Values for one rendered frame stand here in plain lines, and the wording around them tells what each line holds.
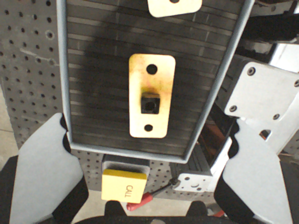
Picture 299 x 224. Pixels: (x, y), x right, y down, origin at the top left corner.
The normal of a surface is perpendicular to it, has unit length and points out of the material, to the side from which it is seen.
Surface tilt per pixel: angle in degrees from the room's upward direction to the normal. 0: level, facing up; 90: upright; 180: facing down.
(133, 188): 0
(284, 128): 0
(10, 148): 0
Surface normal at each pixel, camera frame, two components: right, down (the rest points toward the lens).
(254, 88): 0.02, 0.49
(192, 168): 0.19, -0.86
